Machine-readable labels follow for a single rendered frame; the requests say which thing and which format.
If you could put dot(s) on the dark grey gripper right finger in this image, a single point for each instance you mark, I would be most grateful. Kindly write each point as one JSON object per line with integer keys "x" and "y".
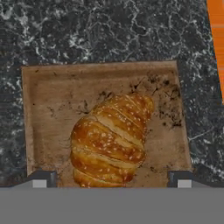
{"x": 180, "y": 178}

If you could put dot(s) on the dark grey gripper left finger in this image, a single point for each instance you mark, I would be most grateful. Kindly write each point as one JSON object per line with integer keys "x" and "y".
{"x": 44, "y": 178}

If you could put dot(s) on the brown wooden cutting board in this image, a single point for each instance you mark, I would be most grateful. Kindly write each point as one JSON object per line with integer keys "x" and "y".
{"x": 52, "y": 116}

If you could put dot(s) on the golden brown seeded croissant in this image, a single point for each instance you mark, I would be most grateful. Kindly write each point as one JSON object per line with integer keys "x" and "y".
{"x": 109, "y": 143}

